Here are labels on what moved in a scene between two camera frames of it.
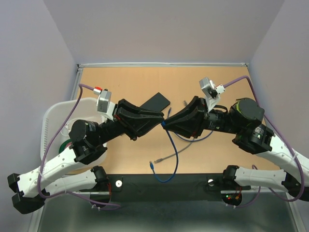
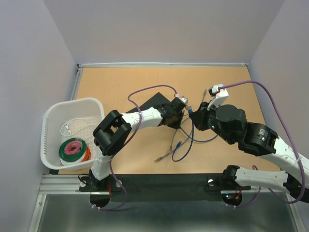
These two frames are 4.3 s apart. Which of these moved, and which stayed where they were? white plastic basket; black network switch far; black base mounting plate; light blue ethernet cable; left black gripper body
Moved: light blue ethernet cable; left black gripper body
Stayed: black network switch far; black base mounting plate; white plastic basket
